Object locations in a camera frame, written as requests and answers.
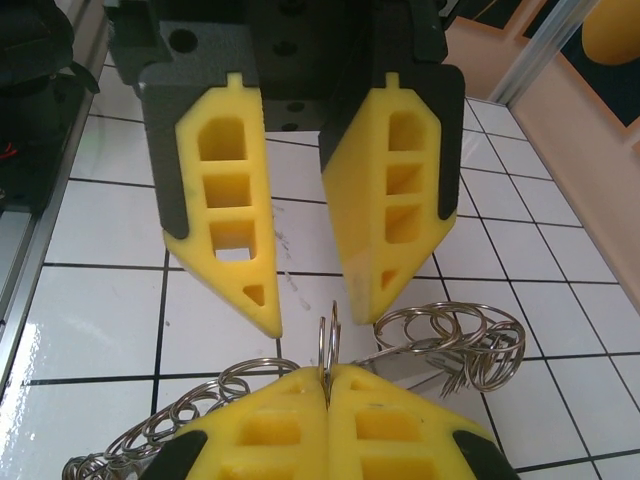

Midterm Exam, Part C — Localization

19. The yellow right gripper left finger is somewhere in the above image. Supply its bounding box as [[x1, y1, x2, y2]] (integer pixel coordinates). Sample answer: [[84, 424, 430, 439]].
[[142, 367, 330, 480]]

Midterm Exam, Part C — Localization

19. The aluminium frame post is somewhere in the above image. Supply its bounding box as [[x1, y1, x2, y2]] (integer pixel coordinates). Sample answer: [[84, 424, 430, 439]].
[[492, 0, 609, 104]]

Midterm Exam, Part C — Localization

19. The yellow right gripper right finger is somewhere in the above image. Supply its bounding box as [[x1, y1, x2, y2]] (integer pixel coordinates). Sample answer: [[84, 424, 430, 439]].
[[327, 363, 517, 480]]

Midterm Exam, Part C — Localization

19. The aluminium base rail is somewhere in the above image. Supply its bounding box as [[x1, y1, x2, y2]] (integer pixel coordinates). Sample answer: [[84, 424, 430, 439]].
[[0, 29, 111, 326]]

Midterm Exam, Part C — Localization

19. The steel split key ring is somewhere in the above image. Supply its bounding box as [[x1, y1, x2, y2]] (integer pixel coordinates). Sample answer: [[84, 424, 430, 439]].
[[325, 298, 345, 407], [219, 357, 297, 396], [374, 308, 426, 354], [169, 379, 231, 426], [316, 319, 332, 396], [429, 301, 489, 346], [62, 452, 119, 480], [399, 304, 454, 346], [467, 319, 525, 396], [104, 414, 176, 466]]

